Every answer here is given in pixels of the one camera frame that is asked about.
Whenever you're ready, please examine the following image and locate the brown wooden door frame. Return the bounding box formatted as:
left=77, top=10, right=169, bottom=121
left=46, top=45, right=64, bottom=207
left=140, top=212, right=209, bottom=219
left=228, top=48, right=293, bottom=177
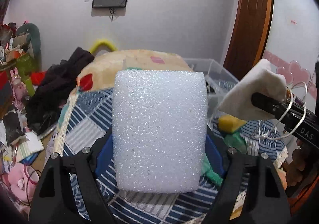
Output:
left=224, top=0, right=272, bottom=80

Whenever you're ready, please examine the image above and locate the yellow sponge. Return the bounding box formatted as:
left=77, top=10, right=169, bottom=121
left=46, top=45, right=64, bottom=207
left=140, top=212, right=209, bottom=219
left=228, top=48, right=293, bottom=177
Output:
left=218, top=114, right=247, bottom=133

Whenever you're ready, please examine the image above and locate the pink bunny toy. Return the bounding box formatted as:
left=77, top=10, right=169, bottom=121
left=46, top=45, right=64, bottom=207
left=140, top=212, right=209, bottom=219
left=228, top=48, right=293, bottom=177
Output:
left=10, top=68, right=27, bottom=106

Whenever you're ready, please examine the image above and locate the yellow fuzzy ring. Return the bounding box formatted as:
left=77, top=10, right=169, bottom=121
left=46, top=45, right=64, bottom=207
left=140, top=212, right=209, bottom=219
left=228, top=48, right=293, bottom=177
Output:
left=89, top=38, right=118, bottom=56

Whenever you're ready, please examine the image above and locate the white foam block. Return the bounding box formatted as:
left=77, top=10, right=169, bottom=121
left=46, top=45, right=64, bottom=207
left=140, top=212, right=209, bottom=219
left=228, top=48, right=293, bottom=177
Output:
left=112, top=70, right=208, bottom=193

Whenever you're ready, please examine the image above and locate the black clothing pile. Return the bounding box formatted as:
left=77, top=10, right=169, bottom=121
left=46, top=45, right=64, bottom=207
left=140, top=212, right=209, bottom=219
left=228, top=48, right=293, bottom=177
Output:
left=25, top=47, right=94, bottom=134

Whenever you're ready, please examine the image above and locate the blue white patterned tablecloth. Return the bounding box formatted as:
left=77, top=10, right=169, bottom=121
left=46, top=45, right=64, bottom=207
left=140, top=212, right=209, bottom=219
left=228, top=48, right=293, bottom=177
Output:
left=46, top=82, right=286, bottom=224

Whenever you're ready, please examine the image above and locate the clear plastic storage box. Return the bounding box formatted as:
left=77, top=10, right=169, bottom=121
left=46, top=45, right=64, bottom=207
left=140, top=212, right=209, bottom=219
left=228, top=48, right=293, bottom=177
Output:
left=184, top=58, right=238, bottom=128

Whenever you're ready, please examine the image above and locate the white drawstring cloth pouch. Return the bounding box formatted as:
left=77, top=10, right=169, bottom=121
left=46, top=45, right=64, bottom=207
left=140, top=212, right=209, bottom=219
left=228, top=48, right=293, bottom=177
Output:
left=217, top=59, right=292, bottom=121

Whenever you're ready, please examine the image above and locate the green knitted glove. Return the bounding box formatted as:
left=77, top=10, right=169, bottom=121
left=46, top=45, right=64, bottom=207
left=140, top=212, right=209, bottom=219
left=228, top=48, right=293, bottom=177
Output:
left=202, top=127, right=232, bottom=187

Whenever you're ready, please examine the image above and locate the red box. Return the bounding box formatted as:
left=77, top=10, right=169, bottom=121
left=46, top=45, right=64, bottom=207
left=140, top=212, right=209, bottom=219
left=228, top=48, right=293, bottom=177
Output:
left=30, top=71, right=46, bottom=86

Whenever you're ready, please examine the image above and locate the grey green plush pillow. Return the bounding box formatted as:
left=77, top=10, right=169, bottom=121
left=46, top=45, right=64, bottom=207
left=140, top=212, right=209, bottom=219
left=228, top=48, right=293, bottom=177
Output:
left=16, top=23, right=41, bottom=59

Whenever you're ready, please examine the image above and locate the green cardboard box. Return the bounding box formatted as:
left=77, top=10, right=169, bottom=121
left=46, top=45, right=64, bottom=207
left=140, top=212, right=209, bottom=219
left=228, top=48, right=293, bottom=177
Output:
left=16, top=53, right=39, bottom=97

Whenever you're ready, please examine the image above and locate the pink plush toy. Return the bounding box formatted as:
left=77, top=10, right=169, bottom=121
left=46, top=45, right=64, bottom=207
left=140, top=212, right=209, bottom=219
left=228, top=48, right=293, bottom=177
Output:
left=8, top=163, right=40, bottom=202

